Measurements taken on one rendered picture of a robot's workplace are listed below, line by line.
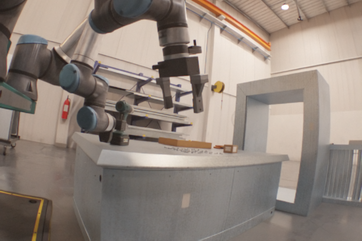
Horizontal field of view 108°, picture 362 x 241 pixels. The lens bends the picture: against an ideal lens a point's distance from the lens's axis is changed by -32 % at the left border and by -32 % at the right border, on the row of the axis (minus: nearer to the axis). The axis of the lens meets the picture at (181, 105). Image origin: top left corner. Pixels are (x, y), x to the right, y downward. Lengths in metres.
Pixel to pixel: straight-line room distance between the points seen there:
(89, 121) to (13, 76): 0.38
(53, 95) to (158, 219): 4.94
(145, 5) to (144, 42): 6.08
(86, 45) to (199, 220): 1.05
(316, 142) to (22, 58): 2.32
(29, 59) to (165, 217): 0.95
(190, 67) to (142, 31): 6.17
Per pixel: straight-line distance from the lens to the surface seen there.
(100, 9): 0.56
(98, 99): 0.76
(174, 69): 0.53
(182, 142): 1.64
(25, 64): 0.86
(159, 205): 0.95
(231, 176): 1.29
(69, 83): 0.65
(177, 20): 0.53
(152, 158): 0.80
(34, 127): 5.59
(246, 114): 2.60
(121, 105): 0.99
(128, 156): 0.75
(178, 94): 6.25
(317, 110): 2.15
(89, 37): 0.70
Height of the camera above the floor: 0.74
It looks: 9 degrees up
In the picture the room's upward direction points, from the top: 7 degrees clockwise
